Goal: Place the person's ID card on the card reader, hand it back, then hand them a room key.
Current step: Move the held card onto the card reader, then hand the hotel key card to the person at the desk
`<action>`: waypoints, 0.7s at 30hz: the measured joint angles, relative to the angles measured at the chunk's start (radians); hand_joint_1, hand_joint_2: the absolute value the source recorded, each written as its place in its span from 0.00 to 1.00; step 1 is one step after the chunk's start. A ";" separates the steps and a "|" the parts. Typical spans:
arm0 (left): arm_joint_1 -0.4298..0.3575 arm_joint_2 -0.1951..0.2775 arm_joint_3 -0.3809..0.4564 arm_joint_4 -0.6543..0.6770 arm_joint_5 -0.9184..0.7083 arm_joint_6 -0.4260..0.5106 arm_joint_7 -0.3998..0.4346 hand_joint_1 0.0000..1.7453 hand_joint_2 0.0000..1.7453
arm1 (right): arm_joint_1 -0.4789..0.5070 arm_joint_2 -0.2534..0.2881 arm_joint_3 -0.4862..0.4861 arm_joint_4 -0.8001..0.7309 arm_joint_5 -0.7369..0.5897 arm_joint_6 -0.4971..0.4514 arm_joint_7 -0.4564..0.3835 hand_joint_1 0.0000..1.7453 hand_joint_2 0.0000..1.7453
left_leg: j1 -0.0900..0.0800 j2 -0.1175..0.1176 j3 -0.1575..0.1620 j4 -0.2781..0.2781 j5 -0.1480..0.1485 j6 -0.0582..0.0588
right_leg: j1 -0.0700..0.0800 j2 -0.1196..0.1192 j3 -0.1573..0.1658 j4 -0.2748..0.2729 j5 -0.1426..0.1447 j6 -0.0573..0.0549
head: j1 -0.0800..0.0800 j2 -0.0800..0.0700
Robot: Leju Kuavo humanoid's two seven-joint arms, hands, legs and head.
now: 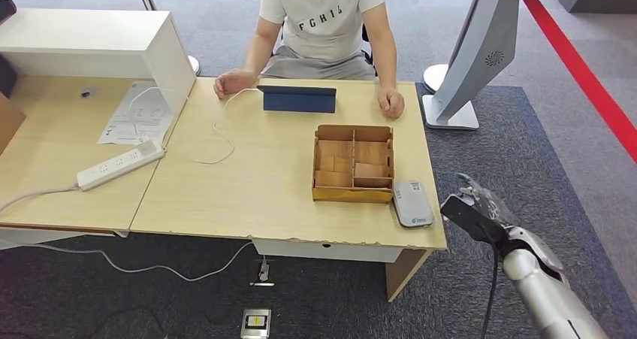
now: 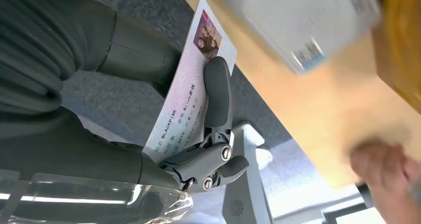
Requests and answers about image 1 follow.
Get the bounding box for wooden compartment box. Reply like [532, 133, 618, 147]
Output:
[312, 123, 396, 204]

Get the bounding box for person's left hand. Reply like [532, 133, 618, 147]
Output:
[376, 86, 406, 120]

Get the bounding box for person's hand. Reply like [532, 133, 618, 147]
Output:
[376, 86, 406, 120]
[213, 69, 257, 100]

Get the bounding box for grey card reader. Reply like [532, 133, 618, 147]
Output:
[392, 180, 434, 229]

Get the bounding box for person's right hand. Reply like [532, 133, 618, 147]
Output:
[213, 69, 257, 100]

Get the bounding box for person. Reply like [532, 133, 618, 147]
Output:
[213, 0, 406, 120]

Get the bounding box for dark blue tablet case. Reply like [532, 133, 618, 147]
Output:
[256, 85, 338, 114]

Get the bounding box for light wooden desk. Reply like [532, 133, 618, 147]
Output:
[130, 77, 448, 303]
[0, 75, 173, 250]

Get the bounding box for white desk drawer panel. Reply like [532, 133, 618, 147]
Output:
[252, 239, 404, 264]

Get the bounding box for floor outlet with plug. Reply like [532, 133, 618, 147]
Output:
[249, 256, 276, 288]

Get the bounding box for white round stand base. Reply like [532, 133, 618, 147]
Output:
[423, 63, 449, 95]

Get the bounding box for silver floor socket box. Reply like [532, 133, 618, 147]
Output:
[240, 308, 273, 339]

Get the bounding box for dark grey floor mat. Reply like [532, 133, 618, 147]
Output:
[0, 83, 637, 339]

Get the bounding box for clear plastic film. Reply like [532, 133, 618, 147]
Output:
[455, 173, 521, 229]

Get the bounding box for printed paper sheet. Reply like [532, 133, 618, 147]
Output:
[97, 81, 175, 146]

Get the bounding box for grey kiosk display stand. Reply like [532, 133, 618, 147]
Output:
[421, 0, 558, 131]

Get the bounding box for white power strip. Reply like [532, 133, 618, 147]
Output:
[75, 138, 166, 192]

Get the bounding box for white counter shelf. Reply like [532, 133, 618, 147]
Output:
[0, 8, 198, 146]

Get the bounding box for thin white charging cable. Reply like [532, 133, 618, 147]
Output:
[128, 85, 262, 166]

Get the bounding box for white floor cable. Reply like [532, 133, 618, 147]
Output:
[0, 241, 255, 283]

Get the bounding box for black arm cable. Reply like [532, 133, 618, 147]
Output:
[480, 242, 500, 339]

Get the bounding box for white power strip cord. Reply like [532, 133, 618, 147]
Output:
[0, 184, 80, 213]

